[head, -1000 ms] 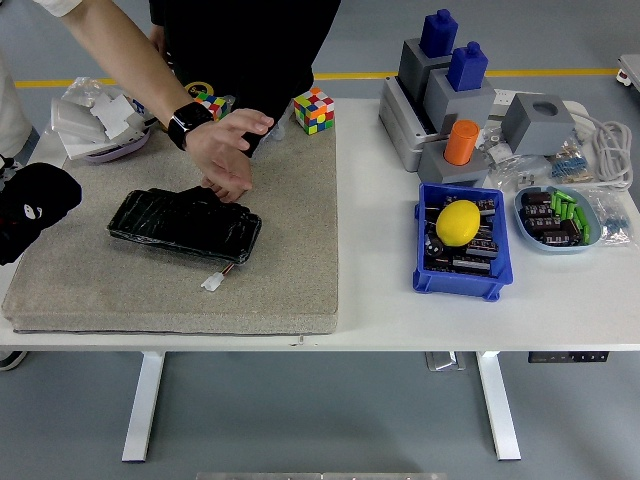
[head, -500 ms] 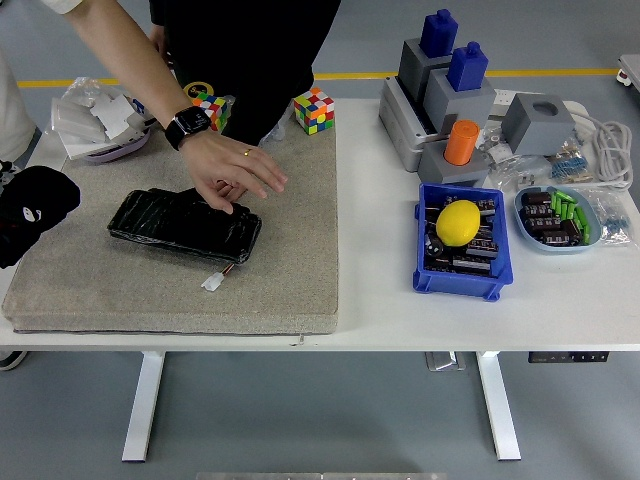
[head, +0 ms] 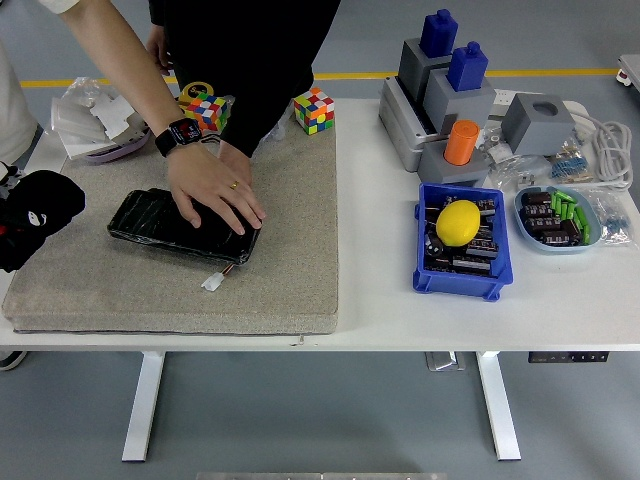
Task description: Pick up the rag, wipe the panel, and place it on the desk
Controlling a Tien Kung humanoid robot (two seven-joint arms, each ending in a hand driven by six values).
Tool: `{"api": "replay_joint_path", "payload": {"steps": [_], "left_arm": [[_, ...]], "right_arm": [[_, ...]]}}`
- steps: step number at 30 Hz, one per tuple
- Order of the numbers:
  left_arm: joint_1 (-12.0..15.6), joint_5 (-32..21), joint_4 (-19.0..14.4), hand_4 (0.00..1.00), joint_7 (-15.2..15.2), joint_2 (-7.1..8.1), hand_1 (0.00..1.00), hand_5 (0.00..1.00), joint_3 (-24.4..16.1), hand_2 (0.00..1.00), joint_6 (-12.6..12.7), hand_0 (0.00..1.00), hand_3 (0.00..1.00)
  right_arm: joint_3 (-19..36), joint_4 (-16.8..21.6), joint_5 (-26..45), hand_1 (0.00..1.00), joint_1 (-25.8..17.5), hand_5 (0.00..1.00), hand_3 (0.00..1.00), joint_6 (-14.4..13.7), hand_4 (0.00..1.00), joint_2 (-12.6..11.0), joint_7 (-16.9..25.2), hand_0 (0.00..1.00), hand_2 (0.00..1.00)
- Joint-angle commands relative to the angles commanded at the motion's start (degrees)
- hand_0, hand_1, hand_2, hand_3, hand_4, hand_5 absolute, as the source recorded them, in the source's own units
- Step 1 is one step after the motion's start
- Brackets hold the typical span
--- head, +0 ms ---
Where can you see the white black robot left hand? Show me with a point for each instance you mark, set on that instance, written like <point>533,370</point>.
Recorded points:
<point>6,172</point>

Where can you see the person's left hand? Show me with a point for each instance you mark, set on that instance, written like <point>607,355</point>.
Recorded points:
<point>240,162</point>
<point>210,180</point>

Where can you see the person's right hand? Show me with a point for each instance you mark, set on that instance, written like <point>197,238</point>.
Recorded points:
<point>162,50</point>

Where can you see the black rag with red tag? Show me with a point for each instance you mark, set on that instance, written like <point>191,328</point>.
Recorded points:
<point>45,200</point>

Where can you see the person's left forearm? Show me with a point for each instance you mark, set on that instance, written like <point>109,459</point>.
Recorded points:
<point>260,115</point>
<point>120,65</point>

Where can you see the black desk control panel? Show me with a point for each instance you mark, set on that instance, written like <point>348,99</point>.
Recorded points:
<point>567,357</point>

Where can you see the yellow tape measure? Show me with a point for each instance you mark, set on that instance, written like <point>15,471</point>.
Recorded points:
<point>192,87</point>

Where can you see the clear plastic wrap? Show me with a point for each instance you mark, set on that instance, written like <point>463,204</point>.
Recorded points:
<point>277,130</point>

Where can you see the black wristwatch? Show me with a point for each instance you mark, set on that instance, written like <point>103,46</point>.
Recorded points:
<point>182,132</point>

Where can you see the person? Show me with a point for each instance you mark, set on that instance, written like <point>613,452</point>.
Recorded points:
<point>260,50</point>
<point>15,115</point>

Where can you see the colourful puzzle cube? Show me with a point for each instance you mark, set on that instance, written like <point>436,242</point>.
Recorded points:
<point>210,110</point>
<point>313,111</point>

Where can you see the white torn card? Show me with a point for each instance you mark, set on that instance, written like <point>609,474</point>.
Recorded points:
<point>115,115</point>

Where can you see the white plastic tray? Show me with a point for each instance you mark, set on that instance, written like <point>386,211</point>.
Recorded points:
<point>75,120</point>

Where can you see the clear plastic bag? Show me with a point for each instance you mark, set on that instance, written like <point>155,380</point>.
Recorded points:
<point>82,90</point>

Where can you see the grey-brown mat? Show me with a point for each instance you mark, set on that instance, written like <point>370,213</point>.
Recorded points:
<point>280,250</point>

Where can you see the purple rimmed plate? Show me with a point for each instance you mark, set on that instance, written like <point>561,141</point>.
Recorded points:
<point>115,151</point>

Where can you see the person's foot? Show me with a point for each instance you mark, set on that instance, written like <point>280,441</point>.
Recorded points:
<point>11,359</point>

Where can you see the dark brown capacitor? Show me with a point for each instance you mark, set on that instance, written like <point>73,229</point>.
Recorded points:
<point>535,210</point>
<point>434,245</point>
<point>470,263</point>
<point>542,223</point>
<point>486,206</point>
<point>535,198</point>
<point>560,235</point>
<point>484,248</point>

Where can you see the orange cylinder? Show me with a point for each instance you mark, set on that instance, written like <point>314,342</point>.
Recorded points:
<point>460,142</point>

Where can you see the yellow lemon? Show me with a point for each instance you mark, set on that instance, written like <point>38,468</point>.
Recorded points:
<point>457,222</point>

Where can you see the white table leg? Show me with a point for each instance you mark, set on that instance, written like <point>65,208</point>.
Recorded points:
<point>142,405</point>
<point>500,405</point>

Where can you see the low grey holder block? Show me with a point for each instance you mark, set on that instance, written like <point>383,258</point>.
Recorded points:
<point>475,172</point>

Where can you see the blue bottle-shaped block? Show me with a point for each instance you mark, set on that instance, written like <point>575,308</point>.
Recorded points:
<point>438,32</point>
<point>467,67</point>

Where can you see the blue plastic bin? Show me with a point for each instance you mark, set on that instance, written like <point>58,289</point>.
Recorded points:
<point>450,287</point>

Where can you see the clear bag of small parts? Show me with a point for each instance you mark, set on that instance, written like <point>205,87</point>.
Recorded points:
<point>495,147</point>

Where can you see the white power strip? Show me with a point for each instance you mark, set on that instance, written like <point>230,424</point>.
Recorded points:
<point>502,97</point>

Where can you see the clear bag with plug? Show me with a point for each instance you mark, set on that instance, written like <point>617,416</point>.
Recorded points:
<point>520,175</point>

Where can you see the grey block with round hole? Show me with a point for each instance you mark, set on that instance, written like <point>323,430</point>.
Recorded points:
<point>530,132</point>

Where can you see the light blue dish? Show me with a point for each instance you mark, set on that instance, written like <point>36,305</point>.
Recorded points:
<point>530,237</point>

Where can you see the green battery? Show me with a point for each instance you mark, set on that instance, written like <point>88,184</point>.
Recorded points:
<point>565,194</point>
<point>582,220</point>
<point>586,234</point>
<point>555,204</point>

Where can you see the bag of blue resistors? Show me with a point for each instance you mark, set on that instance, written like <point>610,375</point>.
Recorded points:
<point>615,222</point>
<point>570,167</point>

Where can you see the white wheeled cart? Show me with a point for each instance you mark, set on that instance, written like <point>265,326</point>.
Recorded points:
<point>630,67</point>

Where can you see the light grey enclosure box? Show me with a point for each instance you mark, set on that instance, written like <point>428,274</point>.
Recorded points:
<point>400,135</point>

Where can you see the metal bracket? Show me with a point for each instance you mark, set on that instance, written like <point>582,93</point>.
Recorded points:
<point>445,361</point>

